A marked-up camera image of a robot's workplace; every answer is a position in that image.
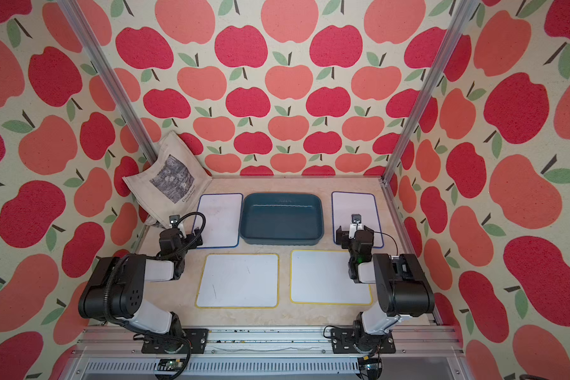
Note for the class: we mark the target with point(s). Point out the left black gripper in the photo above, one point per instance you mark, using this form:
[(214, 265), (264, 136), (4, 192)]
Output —
[(172, 235)]

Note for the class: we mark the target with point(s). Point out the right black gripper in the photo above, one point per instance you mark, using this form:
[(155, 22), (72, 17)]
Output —
[(356, 237)]

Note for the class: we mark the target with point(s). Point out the yellow-framed whiteboard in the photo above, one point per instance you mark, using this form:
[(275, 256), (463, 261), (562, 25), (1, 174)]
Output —
[(239, 281), (321, 277)]

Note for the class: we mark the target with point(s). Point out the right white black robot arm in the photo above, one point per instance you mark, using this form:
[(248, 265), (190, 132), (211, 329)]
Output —
[(402, 289)]

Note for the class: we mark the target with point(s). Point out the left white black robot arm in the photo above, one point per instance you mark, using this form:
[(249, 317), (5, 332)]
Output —
[(115, 294)]

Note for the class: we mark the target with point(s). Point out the right blue-framed whiteboard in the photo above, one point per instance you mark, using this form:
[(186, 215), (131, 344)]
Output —
[(344, 205)]

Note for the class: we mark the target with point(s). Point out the blue-framed whiteboard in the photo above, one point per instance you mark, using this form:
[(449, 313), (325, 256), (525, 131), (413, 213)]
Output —
[(223, 215), (344, 205)]

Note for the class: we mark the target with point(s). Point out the left blue-framed whiteboard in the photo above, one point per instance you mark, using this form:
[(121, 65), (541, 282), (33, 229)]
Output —
[(223, 215)]

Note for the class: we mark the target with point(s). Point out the teal plastic storage box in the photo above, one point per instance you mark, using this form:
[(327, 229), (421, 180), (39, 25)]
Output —
[(281, 219)]

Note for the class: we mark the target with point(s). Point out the beige printed canvas bag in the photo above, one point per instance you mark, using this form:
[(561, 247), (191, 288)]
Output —
[(173, 185)]

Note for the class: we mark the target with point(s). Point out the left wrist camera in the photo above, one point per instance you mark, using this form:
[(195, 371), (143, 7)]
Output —
[(174, 220)]

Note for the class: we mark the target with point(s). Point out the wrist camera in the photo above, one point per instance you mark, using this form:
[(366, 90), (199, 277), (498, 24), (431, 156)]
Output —
[(356, 219), (174, 220)]

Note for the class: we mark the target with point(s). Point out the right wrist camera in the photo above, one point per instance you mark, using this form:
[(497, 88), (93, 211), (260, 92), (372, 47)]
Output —
[(356, 219)]

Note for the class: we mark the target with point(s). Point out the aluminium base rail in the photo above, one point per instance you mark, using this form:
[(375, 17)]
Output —
[(269, 352)]

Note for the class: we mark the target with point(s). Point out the left aluminium frame post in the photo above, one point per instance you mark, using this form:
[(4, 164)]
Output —
[(84, 32)]

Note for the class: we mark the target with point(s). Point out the aluminium frame post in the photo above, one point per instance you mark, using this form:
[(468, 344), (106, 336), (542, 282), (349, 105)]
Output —
[(456, 28), (84, 32)]

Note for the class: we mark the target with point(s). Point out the right aluminium frame post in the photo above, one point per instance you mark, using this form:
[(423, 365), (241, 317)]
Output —
[(456, 28)]

